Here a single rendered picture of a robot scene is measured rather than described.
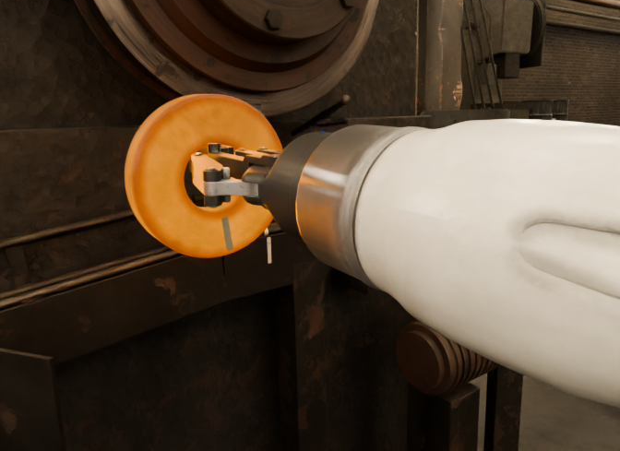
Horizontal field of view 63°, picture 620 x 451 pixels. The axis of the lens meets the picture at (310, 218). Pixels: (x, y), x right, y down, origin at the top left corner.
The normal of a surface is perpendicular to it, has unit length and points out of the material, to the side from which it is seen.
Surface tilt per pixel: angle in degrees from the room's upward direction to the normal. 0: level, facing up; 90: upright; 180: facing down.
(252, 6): 90
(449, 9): 90
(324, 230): 102
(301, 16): 90
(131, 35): 90
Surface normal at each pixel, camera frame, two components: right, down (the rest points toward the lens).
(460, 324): -0.74, 0.51
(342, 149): -0.54, -0.62
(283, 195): -0.81, 0.08
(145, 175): 0.58, 0.20
